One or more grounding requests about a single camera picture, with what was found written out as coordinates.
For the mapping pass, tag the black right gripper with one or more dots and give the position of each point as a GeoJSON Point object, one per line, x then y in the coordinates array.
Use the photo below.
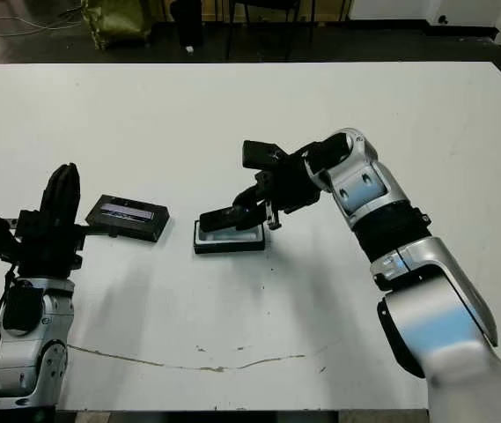
{"type": "Point", "coordinates": [289, 185]}

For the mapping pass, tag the black mesh office chair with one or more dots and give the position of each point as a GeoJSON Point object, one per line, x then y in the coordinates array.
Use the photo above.
{"type": "Point", "coordinates": [263, 17]}

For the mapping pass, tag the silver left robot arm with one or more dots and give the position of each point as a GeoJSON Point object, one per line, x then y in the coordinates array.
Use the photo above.
{"type": "Point", "coordinates": [30, 335]}

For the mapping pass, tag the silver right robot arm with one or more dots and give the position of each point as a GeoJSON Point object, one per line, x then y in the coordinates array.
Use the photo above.
{"type": "Point", "coordinates": [413, 264]}

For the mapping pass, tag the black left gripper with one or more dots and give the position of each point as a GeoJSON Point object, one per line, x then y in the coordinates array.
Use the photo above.
{"type": "Point", "coordinates": [52, 247]}

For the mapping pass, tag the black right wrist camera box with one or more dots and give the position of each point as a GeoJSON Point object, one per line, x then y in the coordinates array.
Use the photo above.
{"type": "Point", "coordinates": [261, 154]}

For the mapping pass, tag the black box lid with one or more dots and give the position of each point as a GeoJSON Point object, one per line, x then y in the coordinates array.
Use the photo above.
{"type": "Point", "coordinates": [129, 218]}

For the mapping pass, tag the small white floor scrap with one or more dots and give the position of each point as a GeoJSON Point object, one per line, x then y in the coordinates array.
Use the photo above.
{"type": "Point", "coordinates": [189, 49]}

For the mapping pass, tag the black camera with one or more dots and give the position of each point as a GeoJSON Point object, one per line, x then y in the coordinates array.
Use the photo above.
{"type": "Point", "coordinates": [219, 219]}

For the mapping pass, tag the black box with white insert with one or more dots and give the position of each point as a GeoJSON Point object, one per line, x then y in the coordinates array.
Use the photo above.
{"type": "Point", "coordinates": [228, 244]}

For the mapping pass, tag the yellow-green bag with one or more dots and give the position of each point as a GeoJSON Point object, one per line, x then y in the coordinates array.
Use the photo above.
{"type": "Point", "coordinates": [118, 20]}

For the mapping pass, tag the black door stopper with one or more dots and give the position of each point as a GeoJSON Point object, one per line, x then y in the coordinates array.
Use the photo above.
{"type": "Point", "coordinates": [442, 18]}

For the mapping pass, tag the black bin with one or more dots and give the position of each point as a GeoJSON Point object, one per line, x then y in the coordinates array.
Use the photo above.
{"type": "Point", "coordinates": [187, 22]}

